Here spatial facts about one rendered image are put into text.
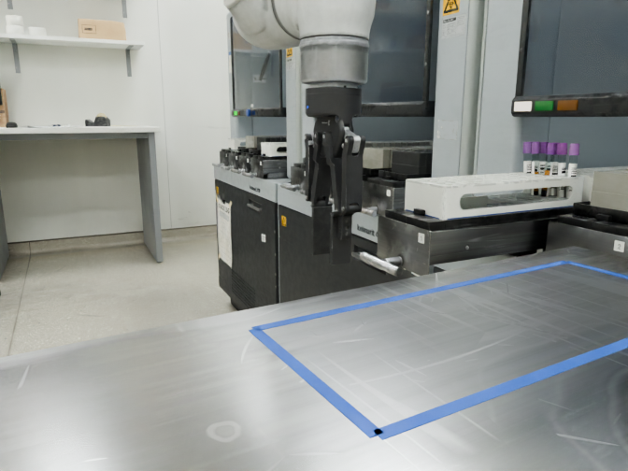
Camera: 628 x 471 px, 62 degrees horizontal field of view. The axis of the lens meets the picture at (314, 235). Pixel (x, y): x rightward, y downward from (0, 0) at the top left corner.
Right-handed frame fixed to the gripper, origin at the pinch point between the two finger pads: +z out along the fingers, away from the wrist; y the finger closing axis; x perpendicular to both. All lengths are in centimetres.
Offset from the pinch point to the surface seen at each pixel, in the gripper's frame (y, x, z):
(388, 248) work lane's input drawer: 3.5, -12.2, 3.6
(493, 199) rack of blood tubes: 3.2, -33.3, -3.1
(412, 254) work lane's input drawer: -2.9, -12.1, 3.2
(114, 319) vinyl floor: 194, 17, 79
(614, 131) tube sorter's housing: 7, -69, -15
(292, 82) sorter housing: 112, -42, -29
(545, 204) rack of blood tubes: -5.0, -36.2, -3.3
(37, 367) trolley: -31.4, 35.5, -1.6
